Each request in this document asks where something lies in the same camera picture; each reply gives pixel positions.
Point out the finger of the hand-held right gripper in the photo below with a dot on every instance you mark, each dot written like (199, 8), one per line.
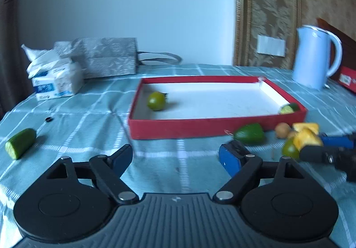
(336, 141)
(314, 153)

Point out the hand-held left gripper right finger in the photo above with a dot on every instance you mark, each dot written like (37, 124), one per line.
(229, 159)

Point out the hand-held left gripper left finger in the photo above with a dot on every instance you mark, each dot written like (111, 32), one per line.
(122, 159)

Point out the yellow corn piece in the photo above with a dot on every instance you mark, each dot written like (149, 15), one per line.
(306, 126)
(307, 139)

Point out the green pepper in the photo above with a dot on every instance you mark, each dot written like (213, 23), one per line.
(249, 134)

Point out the red cardboard box tray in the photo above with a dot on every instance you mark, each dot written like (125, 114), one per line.
(217, 100)

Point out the short cucumber piece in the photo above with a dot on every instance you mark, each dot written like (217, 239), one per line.
(289, 108)

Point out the teal checked tablecloth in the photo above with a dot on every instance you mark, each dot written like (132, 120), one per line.
(83, 125)

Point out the red box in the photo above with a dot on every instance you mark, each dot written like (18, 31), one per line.
(347, 78)

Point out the green tomato with stem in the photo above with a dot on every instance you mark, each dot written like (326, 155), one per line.
(156, 101)

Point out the light blue electric kettle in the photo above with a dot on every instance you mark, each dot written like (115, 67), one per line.
(311, 56)

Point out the reddish brown wooden board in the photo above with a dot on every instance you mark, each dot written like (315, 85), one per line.
(347, 39)

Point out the long cucumber piece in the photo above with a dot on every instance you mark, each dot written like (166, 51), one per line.
(21, 142)

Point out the white tissue pack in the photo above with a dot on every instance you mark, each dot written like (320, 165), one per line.
(58, 78)

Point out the grey patterned gift bag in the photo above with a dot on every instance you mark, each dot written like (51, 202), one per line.
(108, 56)

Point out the brown curtain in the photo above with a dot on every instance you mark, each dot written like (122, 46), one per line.
(9, 42)

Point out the white wall switch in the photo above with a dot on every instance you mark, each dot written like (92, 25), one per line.
(271, 45)

